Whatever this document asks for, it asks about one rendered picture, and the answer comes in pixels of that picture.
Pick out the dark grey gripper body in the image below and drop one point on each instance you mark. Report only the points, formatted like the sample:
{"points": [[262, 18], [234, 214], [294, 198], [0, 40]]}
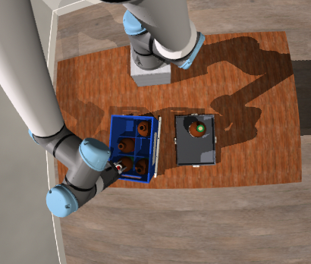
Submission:
{"points": [[107, 176]]}

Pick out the blue plastic crate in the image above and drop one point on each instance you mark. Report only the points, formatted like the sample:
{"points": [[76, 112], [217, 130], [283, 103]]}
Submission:
{"points": [[145, 147]]}

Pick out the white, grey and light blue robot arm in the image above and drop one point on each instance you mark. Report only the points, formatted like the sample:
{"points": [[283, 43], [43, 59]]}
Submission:
{"points": [[25, 78]]}

